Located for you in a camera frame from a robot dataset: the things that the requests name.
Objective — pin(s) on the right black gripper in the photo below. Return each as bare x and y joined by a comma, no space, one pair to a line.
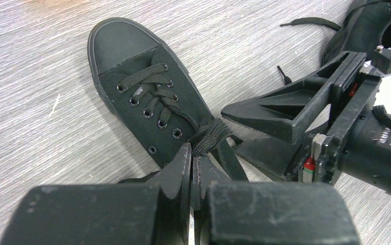
322,125

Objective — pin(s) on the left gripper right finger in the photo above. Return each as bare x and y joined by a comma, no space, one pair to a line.
239,212

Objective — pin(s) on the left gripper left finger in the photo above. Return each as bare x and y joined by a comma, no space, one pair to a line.
154,212

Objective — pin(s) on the black canvas shoe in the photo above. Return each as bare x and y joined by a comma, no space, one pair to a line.
366,26
145,85

